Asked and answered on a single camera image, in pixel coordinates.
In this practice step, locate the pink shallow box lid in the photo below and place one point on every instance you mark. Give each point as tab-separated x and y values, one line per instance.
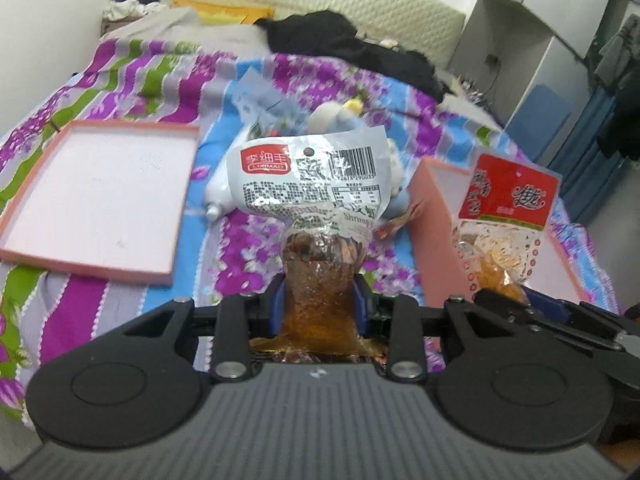
104	200

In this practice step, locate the black clothes pile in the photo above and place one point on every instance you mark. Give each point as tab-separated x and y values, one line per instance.
329	34

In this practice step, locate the white spray bottle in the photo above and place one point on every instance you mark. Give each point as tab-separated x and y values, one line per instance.
218	199

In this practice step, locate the hanging grey jacket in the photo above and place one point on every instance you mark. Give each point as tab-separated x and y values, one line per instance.
619	54

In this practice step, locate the pink box right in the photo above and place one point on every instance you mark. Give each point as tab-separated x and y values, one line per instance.
439	189

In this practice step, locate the white wall cabinet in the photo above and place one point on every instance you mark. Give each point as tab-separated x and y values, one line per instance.
509	48

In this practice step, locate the light blue snack bag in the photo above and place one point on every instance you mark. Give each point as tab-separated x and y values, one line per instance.
264	110

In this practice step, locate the shrimp snack packet brown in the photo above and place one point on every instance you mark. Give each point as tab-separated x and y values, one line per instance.
329	190

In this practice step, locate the blue curtain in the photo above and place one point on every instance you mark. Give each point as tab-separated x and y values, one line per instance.
587	174

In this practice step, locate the grey blanket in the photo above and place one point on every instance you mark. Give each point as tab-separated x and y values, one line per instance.
183	24

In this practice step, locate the red label snack packet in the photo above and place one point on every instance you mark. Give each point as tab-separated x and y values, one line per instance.
500	224

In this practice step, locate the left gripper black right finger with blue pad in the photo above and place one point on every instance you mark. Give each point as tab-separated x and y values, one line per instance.
496	377

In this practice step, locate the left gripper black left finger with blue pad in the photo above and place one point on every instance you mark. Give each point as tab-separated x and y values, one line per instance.
135	384

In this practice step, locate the white plush duck toy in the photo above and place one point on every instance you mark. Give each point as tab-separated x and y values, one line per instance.
333	117

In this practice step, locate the yellow pillow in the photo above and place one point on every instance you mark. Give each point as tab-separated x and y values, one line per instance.
212	14

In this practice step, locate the hanging black jacket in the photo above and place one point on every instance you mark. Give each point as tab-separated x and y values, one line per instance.
621	135

